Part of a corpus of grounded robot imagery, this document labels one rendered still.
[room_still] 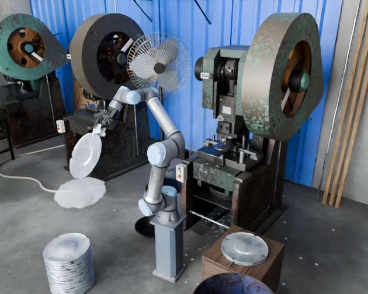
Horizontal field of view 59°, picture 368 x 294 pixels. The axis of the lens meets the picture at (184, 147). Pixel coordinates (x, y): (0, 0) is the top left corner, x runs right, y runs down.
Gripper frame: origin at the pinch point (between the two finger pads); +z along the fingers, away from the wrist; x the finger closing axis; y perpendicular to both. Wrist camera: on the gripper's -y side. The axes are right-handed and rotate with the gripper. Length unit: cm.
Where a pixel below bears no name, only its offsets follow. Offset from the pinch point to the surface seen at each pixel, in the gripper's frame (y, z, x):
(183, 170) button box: 9, -17, 81
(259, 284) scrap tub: 106, 29, 56
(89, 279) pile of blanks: 2, 81, 56
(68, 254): -4, 71, 34
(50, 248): -19, 74, 31
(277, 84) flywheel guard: 76, -75, 34
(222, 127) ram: 27, -58, 74
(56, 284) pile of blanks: -6, 91, 40
